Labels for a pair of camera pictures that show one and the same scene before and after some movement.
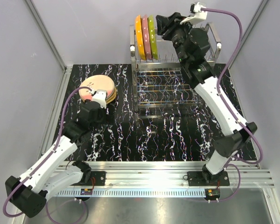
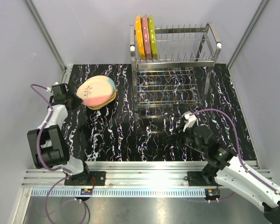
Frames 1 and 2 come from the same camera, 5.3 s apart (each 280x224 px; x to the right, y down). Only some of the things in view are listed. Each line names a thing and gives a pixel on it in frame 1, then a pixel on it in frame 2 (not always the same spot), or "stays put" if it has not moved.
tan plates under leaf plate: (110, 100) stays put
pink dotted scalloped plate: (146, 34) stays put
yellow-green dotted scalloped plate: (154, 49) stays put
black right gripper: (171, 23) → (181, 134)
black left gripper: (110, 117) → (78, 101)
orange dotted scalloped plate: (139, 38) stays put
